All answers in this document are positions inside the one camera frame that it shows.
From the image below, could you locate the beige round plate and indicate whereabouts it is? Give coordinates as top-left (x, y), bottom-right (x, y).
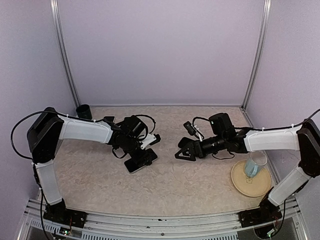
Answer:
top-left (230, 160), bottom-right (272, 198)

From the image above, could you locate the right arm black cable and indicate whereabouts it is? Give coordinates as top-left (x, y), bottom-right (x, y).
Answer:
top-left (234, 108), bottom-right (320, 131)

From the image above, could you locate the black phone silver edge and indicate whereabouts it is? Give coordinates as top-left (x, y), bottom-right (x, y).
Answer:
top-left (124, 148), bottom-right (158, 174)

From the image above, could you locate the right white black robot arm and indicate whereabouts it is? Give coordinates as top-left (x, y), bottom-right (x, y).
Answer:
top-left (174, 113), bottom-right (320, 222)

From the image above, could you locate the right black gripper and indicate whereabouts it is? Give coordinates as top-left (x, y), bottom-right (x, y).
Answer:
top-left (175, 133), bottom-right (226, 161)

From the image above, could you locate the front aluminium rail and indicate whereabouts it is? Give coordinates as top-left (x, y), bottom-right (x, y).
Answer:
top-left (17, 197), bottom-right (307, 240)

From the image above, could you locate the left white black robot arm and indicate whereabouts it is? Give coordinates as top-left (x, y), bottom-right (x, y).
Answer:
top-left (27, 107), bottom-right (161, 223)

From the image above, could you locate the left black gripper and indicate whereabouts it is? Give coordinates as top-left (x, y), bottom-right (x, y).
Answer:
top-left (122, 135), bottom-right (152, 167)

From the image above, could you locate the aluminium frame post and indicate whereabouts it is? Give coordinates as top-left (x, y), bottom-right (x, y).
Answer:
top-left (241, 0), bottom-right (272, 112)
top-left (50, 0), bottom-right (81, 108)

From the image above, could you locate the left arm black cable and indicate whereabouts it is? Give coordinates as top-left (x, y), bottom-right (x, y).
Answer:
top-left (9, 111), bottom-right (73, 161)

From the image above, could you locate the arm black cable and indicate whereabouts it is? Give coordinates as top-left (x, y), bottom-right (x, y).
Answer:
top-left (9, 111), bottom-right (73, 161)
top-left (234, 108), bottom-right (320, 131)

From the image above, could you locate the right aluminium frame post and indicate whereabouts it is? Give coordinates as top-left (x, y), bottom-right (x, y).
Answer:
top-left (241, 0), bottom-right (272, 112)

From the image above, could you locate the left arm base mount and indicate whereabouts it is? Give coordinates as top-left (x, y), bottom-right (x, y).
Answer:
top-left (43, 205), bottom-right (88, 229)

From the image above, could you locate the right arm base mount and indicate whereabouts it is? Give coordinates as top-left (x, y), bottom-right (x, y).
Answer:
top-left (238, 202), bottom-right (283, 228)

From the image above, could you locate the dark green cup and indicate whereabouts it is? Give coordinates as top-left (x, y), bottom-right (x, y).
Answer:
top-left (76, 104), bottom-right (93, 120)

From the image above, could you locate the light blue mug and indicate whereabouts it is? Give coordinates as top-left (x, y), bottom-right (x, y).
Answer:
top-left (244, 151), bottom-right (268, 178)

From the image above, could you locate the left aluminium frame post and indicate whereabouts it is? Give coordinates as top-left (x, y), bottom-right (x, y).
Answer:
top-left (50, 0), bottom-right (81, 108)

